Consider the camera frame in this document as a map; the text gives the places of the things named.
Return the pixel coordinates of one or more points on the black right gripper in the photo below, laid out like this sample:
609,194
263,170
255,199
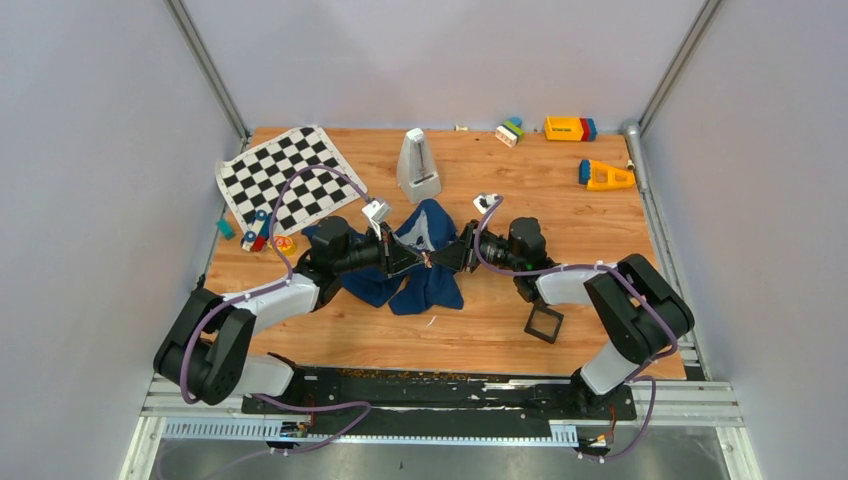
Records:
460,253

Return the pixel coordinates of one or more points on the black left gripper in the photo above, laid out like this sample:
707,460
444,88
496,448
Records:
393,256

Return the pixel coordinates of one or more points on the gold leaf brooch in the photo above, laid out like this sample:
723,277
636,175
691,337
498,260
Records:
427,259

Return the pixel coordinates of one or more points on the blue cartoon print shirt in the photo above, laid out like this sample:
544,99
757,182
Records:
428,228

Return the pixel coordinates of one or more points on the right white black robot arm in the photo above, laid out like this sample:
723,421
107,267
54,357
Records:
640,312

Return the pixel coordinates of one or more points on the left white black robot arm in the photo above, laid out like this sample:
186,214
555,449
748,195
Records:
206,352

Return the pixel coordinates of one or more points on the red white blue toy car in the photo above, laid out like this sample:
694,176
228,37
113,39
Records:
259,234

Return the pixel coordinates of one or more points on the yellow blue toy ramp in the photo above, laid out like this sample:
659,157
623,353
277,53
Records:
598,176

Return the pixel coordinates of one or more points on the checkered chessboard mat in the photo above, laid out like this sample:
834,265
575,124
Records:
301,174

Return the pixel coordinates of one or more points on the teal small block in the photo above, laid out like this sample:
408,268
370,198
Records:
225,229

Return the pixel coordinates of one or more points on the white metronome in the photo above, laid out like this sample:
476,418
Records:
416,172

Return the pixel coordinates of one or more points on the white green blue blocks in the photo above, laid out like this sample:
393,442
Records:
510,131

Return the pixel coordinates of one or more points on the yellow toy block bin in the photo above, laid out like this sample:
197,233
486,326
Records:
571,129

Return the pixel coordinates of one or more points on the grey metal pipe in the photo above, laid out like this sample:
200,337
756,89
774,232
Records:
633,136

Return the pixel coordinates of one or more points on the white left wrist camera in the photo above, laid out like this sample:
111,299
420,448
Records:
376,211

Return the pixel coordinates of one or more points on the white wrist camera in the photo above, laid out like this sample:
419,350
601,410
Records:
376,211
487,203

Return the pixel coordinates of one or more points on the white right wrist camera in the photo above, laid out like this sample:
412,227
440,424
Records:
487,203

